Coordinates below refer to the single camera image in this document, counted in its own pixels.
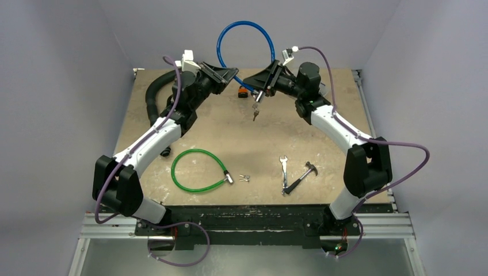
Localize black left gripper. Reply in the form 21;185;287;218
191;63;239;112

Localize blue cable lock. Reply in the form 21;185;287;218
216;20;276;104

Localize orange black padlock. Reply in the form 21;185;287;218
238;86;249;98

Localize silver blue lock keys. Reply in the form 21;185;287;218
252;102;260;121

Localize silver green lock keys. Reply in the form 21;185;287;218
239;174;250;182

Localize green cable lock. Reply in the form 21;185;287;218
170;148;235;194

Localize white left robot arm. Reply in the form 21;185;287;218
92;62;239;235

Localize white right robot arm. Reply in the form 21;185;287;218
243;60;392;234

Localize clear plastic screw box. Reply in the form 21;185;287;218
319;82;329;98

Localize silver open-end wrench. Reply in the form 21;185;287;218
279;155;288;196

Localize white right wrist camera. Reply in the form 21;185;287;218
281;46;299;66

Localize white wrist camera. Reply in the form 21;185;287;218
181;49;201;75
281;46;299;66

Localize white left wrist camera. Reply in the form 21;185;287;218
181;49;201;75

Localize black corrugated hose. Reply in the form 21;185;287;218
145;70;180;158

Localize small black handle hammer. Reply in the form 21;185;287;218
283;162;318;195

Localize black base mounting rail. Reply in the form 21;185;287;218
95;204;367;250

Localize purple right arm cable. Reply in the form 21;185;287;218
297;46;431;260

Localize aluminium frame rail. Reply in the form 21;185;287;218
68;211;426;276

